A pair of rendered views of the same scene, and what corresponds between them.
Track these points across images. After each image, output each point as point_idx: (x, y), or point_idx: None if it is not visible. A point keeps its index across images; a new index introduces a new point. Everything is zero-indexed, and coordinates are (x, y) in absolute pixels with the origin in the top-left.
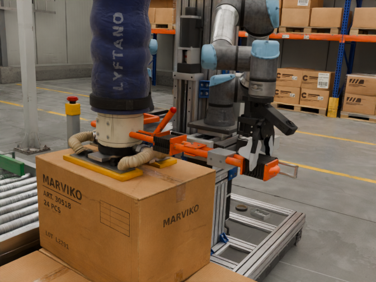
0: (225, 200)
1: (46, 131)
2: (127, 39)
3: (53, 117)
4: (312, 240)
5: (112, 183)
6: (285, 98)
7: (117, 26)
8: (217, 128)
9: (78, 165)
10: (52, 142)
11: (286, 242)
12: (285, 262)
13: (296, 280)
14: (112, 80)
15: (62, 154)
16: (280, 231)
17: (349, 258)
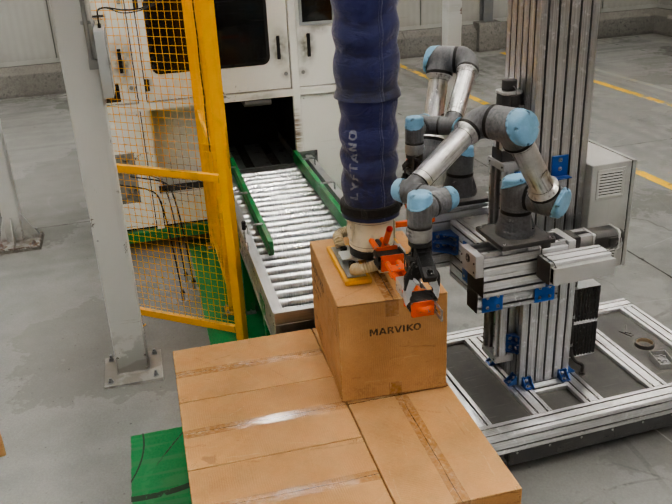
0: (568, 326)
1: (487, 156)
2: (361, 154)
3: None
4: None
5: (336, 285)
6: None
7: (352, 143)
8: (495, 241)
9: (330, 260)
10: (482, 178)
11: (670, 409)
12: (668, 438)
13: (659, 464)
14: (349, 190)
15: (332, 244)
16: (660, 391)
17: None
